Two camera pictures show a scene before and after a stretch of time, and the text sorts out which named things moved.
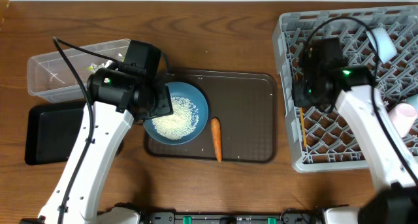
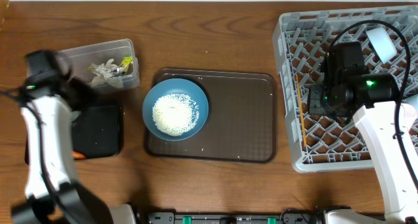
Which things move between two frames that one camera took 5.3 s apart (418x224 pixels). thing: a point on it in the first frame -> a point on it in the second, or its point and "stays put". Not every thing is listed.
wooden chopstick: (303, 123) stays put
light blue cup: (386, 48) stays put
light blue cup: (413, 100) stays put
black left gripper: (166, 105) -> (91, 97)
